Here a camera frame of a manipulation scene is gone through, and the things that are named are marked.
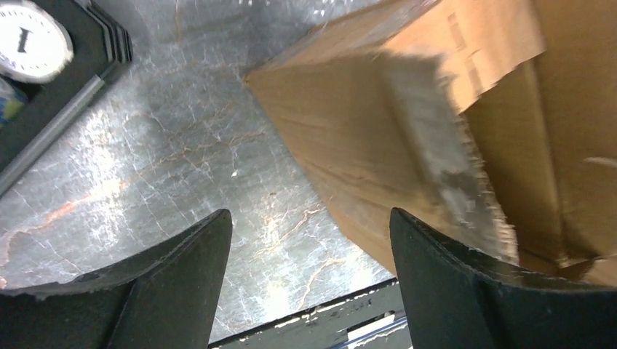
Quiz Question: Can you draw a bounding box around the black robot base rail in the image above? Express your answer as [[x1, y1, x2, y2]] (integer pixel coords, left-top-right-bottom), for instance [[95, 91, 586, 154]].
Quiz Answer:
[[209, 278, 412, 349]]

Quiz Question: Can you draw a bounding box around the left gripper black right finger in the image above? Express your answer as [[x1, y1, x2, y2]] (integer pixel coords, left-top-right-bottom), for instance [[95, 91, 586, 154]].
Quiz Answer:
[[389, 208, 616, 348]]

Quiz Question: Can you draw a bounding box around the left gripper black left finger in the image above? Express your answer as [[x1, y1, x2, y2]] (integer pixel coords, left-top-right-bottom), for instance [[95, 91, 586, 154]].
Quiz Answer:
[[1, 209, 233, 348]]

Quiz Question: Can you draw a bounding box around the black case with poker chips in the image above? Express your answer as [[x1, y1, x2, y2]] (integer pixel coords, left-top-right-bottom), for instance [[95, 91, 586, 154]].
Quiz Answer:
[[1, 1, 133, 192]]

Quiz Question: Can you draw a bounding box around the brown cardboard box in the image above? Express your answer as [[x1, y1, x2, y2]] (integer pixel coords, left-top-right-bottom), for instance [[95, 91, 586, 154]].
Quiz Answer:
[[246, 1, 616, 286]]

